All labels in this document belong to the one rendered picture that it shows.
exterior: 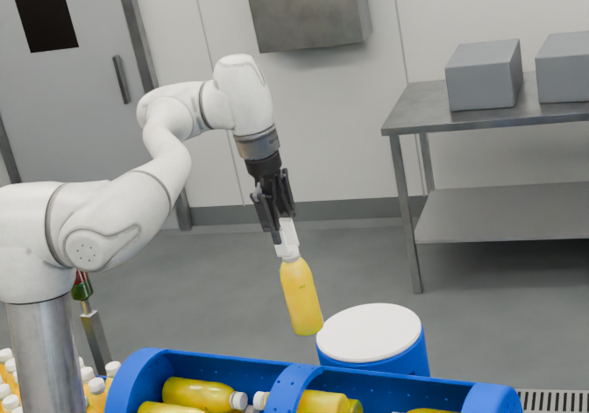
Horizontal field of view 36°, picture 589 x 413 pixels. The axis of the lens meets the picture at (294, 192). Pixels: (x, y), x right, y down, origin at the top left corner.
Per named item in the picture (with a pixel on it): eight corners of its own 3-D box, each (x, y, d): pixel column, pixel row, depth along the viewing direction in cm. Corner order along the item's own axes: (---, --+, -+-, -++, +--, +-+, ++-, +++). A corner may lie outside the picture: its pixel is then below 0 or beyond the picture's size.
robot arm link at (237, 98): (284, 114, 192) (228, 122, 197) (266, 43, 186) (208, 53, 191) (267, 134, 183) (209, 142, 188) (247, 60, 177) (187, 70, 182)
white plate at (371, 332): (303, 322, 251) (304, 325, 251) (335, 372, 226) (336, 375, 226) (396, 292, 256) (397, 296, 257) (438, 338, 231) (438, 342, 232)
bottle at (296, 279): (289, 326, 210) (271, 254, 203) (318, 316, 212) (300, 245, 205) (299, 339, 204) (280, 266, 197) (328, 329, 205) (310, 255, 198)
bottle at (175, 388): (171, 370, 219) (237, 378, 210) (181, 389, 223) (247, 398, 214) (157, 393, 214) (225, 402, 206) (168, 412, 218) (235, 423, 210)
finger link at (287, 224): (278, 219, 200) (280, 217, 201) (287, 246, 203) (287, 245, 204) (290, 219, 199) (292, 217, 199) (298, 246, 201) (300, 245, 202)
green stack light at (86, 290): (84, 301, 260) (80, 286, 258) (67, 299, 263) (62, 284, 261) (98, 289, 265) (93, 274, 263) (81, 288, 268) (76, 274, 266)
